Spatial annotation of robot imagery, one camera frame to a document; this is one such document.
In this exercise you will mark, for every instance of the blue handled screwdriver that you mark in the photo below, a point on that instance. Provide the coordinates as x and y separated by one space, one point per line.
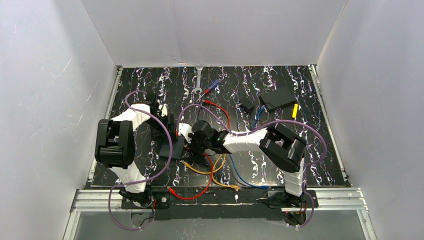
210 88

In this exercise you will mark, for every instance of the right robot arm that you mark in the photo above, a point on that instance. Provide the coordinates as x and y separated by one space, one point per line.
281 145

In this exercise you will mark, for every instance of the small black power adapter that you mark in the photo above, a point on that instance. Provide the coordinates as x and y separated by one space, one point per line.
246 105

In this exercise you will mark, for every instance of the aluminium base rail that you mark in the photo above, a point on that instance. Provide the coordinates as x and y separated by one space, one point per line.
321 199

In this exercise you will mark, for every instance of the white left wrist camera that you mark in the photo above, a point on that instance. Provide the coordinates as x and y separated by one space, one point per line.
164 109

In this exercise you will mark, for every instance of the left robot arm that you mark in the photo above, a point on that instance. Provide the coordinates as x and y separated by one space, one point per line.
116 146

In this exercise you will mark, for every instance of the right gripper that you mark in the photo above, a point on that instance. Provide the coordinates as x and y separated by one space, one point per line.
192 149

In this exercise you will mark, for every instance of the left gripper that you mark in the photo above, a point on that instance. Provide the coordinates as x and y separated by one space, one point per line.
170 145

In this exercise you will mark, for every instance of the silver wrench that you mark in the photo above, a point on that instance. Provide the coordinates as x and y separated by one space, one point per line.
199 68

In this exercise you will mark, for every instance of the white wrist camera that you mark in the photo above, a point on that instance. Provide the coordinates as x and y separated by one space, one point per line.
184 130
164 109

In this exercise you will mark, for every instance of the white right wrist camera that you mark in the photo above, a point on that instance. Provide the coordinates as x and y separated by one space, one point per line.
184 130

